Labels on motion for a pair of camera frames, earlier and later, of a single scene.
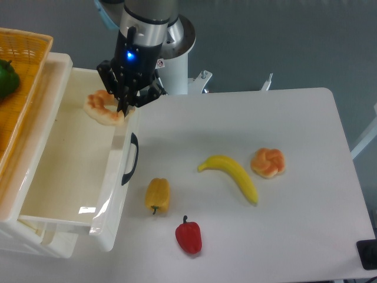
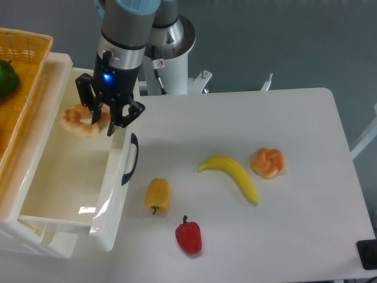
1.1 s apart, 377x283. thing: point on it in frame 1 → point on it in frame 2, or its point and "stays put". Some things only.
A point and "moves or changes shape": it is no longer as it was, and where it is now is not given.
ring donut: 101,106 moves or changes shape
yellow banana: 229,165 stays put
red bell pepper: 189,235 stays put
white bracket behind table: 267,83 stays put
